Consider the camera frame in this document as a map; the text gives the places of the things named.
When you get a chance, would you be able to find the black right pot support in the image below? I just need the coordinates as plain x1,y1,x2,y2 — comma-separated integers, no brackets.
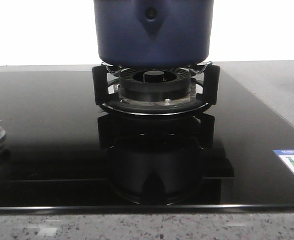
92,62,220,116

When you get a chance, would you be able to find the right gas burner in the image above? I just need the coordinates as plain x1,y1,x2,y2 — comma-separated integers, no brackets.
110,67,196,109

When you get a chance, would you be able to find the black glass gas stove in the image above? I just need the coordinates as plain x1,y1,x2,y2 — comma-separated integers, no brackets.
0,67,294,215

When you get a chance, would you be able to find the blue saucepan with handle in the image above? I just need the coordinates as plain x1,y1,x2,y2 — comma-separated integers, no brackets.
93,0,214,68

